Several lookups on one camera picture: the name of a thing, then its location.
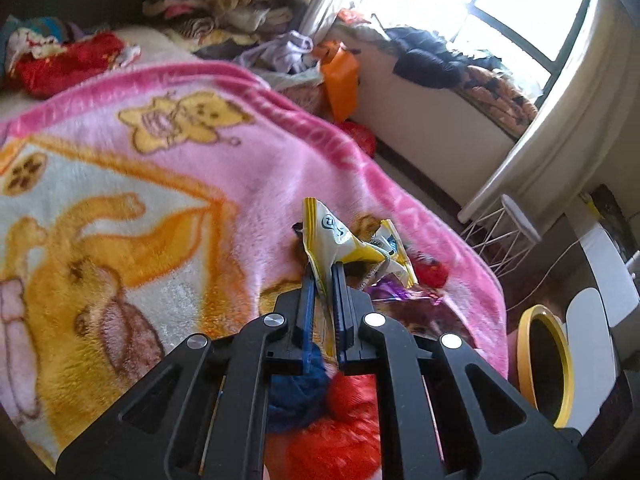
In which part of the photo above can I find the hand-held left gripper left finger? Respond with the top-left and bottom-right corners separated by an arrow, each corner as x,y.
55,262 -> 321,480

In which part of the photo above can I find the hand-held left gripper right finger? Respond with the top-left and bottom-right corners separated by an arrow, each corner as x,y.
331,262 -> 586,480

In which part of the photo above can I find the purple snack wrapper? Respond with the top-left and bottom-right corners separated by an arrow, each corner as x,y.
365,280 -> 446,313

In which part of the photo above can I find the yellow white snack wrapper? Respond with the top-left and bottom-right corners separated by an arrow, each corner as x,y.
302,197 -> 418,331

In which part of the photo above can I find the blue cloth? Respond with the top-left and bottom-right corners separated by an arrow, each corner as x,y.
267,345 -> 332,433

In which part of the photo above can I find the yellow trash bin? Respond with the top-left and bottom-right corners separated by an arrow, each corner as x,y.
516,305 -> 575,428

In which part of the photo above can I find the red snack wrapper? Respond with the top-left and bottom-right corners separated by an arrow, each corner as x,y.
415,255 -> 451,288

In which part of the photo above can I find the pink printed blanket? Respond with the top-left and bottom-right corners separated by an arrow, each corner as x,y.
0,60 -> 508,471

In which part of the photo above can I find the red shopping bag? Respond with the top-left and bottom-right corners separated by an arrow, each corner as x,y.
335,121 -> 377,158

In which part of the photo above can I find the floral bag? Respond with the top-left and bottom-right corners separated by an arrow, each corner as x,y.
280,72 -> 331,116

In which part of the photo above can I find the orange bag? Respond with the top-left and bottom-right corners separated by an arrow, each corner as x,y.
320,42 -> 361,121

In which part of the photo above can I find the white chair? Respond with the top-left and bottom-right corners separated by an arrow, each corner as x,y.
565,287 -> 621,431

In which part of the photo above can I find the lavender garment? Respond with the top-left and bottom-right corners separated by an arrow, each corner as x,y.
235,30 -> 321,73

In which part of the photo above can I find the orange patterned blanket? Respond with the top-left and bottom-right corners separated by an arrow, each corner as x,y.
460,65 -> 538,136

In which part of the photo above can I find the white desk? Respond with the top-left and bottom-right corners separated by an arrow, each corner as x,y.
565,195 -> 640,326

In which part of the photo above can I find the pile of clothes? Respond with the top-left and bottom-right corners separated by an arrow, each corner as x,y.
142,0 -> 311,46

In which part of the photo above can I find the red printed cloth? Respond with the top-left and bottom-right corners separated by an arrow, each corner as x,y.
17,32 -> 126,98

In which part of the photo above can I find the window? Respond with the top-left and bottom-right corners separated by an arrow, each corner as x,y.
350,0 -> 601,91

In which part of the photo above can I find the colourful cloth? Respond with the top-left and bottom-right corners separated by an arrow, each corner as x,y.
0,15 -> 76,61

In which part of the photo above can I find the white wire stool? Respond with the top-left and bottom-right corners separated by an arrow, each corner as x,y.
460,194 -> 542,278

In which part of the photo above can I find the white cable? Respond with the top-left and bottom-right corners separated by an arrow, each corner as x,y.
520,237 -> 586,306

